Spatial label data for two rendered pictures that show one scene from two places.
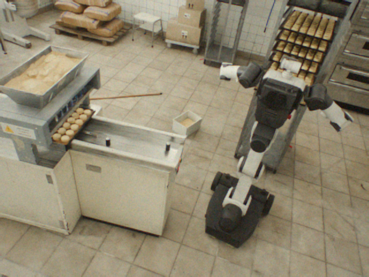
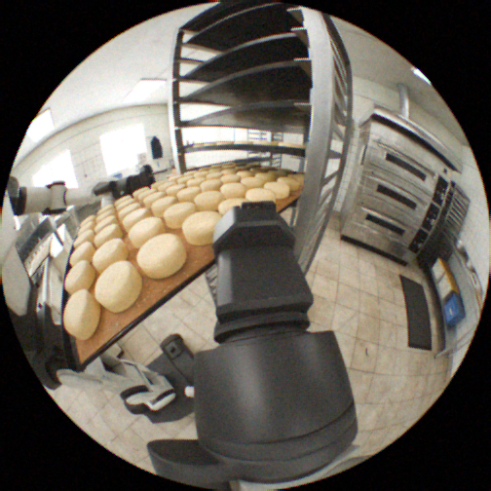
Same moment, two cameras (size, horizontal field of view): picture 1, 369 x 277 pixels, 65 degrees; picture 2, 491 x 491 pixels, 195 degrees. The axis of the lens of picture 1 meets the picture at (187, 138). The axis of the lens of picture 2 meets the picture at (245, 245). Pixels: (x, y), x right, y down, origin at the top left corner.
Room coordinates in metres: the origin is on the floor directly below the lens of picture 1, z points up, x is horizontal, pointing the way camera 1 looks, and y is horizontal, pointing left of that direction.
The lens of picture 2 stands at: (1.98, -0.95, 1.24)
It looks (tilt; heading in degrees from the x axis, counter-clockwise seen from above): 40 degrees down; 19
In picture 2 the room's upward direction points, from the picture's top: straight up
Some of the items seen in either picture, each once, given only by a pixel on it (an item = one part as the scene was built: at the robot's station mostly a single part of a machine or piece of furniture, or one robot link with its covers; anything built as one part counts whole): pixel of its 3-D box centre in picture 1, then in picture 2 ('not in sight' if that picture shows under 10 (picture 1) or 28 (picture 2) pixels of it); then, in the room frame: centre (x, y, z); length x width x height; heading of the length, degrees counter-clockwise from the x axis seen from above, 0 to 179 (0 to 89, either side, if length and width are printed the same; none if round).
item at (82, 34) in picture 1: (91, 29); not in sight; (5.19, 2.06, 0.06); 1.20 x 0.80 x 0.11; 81
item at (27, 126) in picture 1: (55, 108); (34, 251); (1.53, 0.91, 1.01); 0.72 x 0.33 x 0.34; 174
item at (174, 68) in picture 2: (258, 85); (190, 214); (2.39, -0.56, 0.97); 0.03 x 0.03 x 1.70; 70
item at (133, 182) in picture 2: not in sight; (137, 185); (2.26, -0.46, 1.15); 0.12 x 0.10 x 0.13; 115
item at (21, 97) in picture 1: (48, 77); (24, 230); (1.53, 0.91, 1.25); 0.56 x 0.29 x 0.14; 174
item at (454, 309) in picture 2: not in sight; (455, 310); (2.58, -3.92, 0.36); 0.47 x 0.38 x 0.26; 80
